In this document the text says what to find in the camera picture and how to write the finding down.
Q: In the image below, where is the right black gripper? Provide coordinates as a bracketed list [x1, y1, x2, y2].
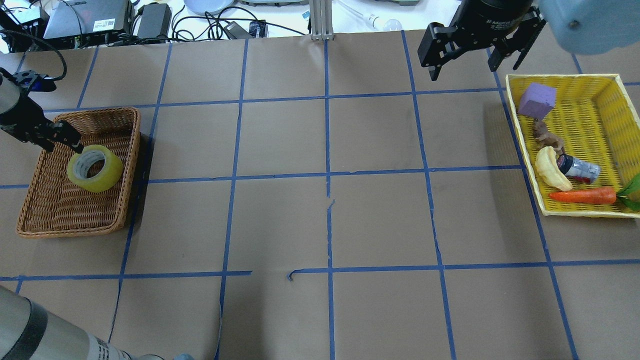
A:
[417, 0, 546, 82]

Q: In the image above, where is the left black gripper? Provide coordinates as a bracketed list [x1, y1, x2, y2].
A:
[0, 100, 84, 154]

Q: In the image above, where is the yellow tape roll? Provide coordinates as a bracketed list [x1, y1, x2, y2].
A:
[66, 145, 124, 193]

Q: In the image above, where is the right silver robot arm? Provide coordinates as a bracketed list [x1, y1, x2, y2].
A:
[417, 0, 640, 81]

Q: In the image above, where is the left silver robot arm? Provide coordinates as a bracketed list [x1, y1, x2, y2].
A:
[1, 69, 132, 360]

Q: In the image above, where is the purple foam block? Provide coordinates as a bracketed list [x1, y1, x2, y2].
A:
[518, 82, 558, 120]

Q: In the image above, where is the brown toy figure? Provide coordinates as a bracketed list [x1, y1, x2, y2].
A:
[532, 119, 566, 155]

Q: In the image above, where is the black computer box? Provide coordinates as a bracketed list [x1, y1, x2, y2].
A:
[44, 0, 134, 41]

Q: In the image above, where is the yellow toy banana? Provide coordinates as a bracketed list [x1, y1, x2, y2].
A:
[534, 146, 573, 192]

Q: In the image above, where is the yellow plastic basket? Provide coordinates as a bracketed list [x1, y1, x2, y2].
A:
[505, 73, 640, 219]

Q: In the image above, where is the black power adapter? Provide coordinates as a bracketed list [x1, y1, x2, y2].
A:
[135, 2, 172, 39]

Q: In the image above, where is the small printed can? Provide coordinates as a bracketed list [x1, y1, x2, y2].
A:
[557, 153, 601, 185]

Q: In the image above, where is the light blue plate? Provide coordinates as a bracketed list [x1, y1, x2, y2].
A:
[183, 0, 235, 16]

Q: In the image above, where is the orange toy carrot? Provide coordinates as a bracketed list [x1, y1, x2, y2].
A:
[548, 174, 640, 212]

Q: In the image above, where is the aluminium frame post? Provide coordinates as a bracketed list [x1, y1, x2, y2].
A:
[308, 0, 335, 41]

